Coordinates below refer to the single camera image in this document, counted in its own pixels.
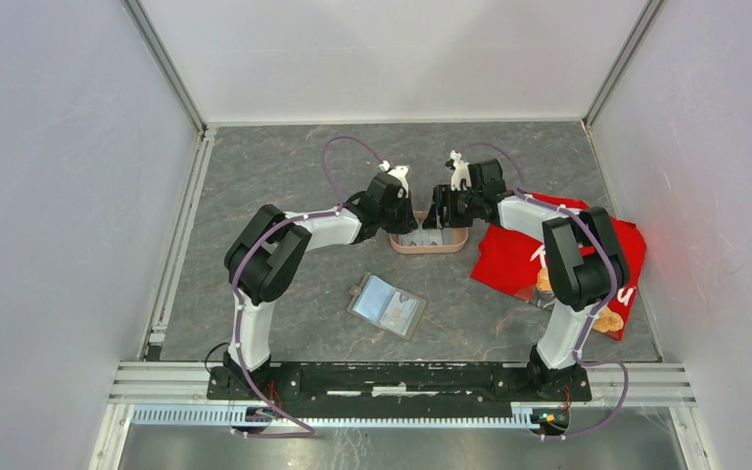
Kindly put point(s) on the grey card holder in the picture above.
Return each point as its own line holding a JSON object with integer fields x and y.
{"x": 386, "y": 306}

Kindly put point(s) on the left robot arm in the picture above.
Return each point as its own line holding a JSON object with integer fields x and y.
{"x": 265, "y": 258}

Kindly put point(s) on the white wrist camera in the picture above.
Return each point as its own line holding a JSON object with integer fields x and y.
{"x": 460, "y": 176}
{"x": 399, "y": 172}

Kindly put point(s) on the aluminium frame rail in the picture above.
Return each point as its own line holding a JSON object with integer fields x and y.
{"x": 178, "y": 394}

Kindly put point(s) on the grey credit card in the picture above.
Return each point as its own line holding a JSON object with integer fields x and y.
{"x": 411, "y": 240}
{"x": 438, "y": 237}

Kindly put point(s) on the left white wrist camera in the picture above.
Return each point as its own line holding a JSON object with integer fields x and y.
{"x": 399, "y": 172}

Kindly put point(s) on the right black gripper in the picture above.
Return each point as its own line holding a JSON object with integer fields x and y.
{"x": 443, "y": 196}

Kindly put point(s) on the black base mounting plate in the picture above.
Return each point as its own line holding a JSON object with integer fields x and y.
{"x": 396, "y": 389}

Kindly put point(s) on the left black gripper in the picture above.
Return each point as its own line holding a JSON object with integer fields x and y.
{"x": 408, "y": 224}

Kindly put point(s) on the pink oval tray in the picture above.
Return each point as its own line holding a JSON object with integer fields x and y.
{"x": 461, "y": 236}

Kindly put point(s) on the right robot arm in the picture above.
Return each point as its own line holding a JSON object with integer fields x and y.
{"x": 557, "y": 354}

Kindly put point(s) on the red printed t-shirt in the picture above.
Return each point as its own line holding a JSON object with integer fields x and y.
{"x": 512, "y": 259}

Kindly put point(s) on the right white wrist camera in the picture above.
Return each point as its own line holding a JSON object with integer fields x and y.
{"x": 460, "y": 176}

